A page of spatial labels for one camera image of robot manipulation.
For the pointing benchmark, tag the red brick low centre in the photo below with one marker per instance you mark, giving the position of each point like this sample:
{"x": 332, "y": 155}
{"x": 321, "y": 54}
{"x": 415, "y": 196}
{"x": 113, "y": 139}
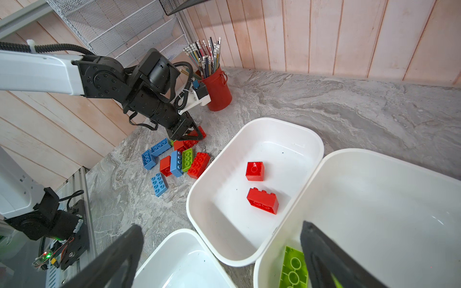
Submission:
{"x": 165, "y": 166}

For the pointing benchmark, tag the aluminium front rail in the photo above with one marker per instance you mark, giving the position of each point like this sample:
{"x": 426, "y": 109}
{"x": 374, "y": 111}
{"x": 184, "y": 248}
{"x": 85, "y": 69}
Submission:
{"x": 76, "y": 187}

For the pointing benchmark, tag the small red square brick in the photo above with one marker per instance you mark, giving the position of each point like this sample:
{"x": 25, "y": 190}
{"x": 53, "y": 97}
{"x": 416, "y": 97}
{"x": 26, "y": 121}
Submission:
{"x": 255, "y": 171}

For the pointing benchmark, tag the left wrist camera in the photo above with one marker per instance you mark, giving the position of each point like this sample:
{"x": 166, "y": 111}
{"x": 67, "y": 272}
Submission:
{"x": 198, "y": 96}

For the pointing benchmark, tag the blue long brick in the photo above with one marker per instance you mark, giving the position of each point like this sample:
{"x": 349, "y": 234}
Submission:
{"x": 150, "y": 155}

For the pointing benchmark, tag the red long brick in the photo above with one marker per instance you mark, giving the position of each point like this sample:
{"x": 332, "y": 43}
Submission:
{"x": 263, "y": 200}

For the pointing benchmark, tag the bundle of pencils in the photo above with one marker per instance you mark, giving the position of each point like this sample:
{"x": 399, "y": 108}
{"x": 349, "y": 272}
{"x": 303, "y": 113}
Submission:
{"x": 206, "y": 55}

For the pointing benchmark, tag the white bin rear left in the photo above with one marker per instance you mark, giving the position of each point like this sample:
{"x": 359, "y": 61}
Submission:
{"x": 236, "y": 232}

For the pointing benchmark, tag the white wire mesh shelf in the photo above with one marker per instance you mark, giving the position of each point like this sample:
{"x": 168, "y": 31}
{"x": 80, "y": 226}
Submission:
{"x": 123, "y": 30}

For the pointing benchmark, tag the blue brick centre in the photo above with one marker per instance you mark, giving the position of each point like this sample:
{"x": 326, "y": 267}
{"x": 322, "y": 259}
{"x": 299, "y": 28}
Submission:
{"x": 176, "y": 163}

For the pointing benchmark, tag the red pencil cup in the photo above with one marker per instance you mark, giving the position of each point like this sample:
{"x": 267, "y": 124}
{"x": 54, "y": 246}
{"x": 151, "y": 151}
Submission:
{"x": 218, "y": 90}

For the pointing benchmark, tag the white bin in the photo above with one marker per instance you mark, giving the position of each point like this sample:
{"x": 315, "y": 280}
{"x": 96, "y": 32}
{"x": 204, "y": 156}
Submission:
{"x": 236, "y": 232}
{"x": 399, "y": 221}
{"x": 182, "y": 260}

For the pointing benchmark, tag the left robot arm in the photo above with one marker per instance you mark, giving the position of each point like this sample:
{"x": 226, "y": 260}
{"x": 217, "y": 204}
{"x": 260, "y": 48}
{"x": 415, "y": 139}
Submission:
{"x": 147, "y": 89}

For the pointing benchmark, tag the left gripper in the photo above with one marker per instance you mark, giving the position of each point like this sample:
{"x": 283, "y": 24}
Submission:
{"x": 163, "y": 114}

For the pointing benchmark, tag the white bin front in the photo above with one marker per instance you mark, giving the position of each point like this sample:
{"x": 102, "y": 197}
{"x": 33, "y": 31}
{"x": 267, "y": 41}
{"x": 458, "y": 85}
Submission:
{"x": 182, "y": 260}

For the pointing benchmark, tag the white bin rear right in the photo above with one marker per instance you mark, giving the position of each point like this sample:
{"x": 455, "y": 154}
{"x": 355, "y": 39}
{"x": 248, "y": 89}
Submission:
{"x": 399, "y": 221}

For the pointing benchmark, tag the green brick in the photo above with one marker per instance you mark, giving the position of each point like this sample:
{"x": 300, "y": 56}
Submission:
{"x": 294, "y": 273}
{"x": 187, "y": 159}

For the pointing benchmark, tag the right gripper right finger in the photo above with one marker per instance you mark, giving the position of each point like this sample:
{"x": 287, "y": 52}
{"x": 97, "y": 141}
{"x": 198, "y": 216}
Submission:
{"x": 329, "y": 266}

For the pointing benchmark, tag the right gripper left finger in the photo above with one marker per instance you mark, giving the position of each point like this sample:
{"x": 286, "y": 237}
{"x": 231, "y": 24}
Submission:
{"x": 114, "y": 268}

